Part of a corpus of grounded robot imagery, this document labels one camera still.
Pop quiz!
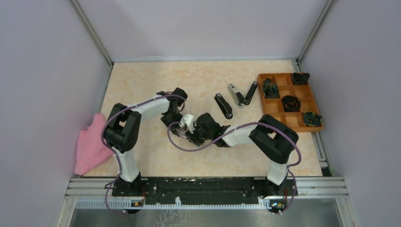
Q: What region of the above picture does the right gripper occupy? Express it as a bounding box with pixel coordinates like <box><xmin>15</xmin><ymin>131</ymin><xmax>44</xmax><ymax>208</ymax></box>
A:
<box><xmin>185</xmin><ymin>122</ymin><xmax>213</xmax><ymax>146</ymax></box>

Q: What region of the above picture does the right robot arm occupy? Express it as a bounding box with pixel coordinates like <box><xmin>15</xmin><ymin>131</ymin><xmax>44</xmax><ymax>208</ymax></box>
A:
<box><xmin>183</xmin><ymin>113</ymin><xmax>299</xmax><ymax>195</ymax></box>

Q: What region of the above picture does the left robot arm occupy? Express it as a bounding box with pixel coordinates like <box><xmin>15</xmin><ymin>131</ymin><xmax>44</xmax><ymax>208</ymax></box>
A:
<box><xmin>100</xmin><ymin>87</ymin><xmax>188</xmax><ymax>196</ymax></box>

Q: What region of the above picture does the pink cloth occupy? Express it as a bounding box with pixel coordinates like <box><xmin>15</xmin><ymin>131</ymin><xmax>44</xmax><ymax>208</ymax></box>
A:
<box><xmin>74</xmin><ymin>113</ymin><xmax>113</xmax><ymax>175</ymax></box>

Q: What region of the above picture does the wooden compartment tray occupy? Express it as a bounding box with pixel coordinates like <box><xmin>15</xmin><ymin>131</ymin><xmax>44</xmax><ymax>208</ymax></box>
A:
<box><xmin>257</xmin><ymin>73</ymin><xmax>323</xmax><ymax>132</ymax></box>

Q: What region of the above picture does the dark clip bundle bottom right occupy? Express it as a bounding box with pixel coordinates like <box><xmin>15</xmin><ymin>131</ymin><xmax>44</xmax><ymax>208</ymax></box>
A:
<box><xmin>302</xmin><ymin>111</ymin><xmax>323</xmax><ymax>127</ymax></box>

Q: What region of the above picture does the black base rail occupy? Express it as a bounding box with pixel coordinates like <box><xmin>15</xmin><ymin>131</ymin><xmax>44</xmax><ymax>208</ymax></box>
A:
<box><xmin>111</xmin><ymin>177</ymin><xmax>297</xmax><ymax>205</ymax></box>

